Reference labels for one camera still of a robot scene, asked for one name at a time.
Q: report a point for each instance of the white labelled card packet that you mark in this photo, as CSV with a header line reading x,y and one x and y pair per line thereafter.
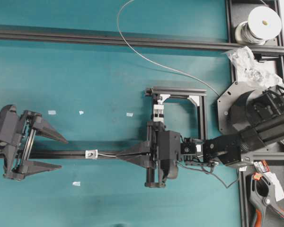
x,y
263,168

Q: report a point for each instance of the black aluminium rail lower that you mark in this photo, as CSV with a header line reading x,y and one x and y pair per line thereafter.
x,y
80,154

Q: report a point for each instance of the black aluminium rail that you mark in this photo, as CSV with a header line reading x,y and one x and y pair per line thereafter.
x,y
80,154
79,36

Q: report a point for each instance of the black aluminium rail upper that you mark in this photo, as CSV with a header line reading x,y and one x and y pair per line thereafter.
x,y
79,36

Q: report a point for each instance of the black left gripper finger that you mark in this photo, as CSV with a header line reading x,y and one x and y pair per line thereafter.
x,y
28,167
44,129

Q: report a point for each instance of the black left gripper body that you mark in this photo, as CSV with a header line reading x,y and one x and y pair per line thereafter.
x,y
16,139

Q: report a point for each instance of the silver metal fitting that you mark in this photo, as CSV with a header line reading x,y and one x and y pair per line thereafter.
x,y
91,154

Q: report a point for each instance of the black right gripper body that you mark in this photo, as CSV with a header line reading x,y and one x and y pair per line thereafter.
x,y
164,153

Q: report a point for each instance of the clear plastic bag of screws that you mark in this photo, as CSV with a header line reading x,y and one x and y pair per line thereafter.
x,y
250,70

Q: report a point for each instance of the white wire spool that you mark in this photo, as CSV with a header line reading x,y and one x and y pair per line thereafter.
x,y
263,24

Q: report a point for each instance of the black square frame with brackets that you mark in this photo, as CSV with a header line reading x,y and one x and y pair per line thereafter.
x,y
196,96

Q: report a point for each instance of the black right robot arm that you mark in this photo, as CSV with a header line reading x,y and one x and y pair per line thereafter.
x,y
250,120

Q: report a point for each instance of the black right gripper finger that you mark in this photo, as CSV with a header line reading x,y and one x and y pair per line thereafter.
x,y
139,160
142,148

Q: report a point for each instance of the orange grey spring clamp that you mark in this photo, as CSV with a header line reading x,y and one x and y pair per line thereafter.
x,y
261,195

